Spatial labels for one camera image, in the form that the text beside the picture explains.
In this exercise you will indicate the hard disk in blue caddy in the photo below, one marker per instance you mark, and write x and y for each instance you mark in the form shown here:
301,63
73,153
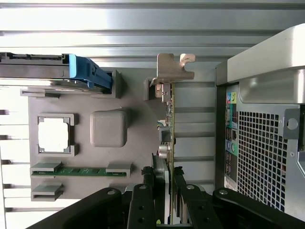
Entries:
47,71

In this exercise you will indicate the open grey PC case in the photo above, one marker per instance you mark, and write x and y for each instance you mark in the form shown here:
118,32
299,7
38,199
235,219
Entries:
267,119

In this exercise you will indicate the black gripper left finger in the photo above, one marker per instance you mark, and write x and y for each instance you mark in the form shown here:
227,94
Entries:
140,210

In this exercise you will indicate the green RAM stick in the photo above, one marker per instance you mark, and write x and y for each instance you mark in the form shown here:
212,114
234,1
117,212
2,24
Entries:
81,171

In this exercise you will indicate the silver CPU chip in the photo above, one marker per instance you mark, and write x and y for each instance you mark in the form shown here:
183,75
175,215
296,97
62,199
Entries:
54,134

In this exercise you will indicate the grey parts rack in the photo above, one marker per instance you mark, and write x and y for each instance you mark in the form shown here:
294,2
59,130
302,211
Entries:
133,143

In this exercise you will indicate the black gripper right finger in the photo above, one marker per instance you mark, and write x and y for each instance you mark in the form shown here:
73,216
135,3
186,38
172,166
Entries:
200,210

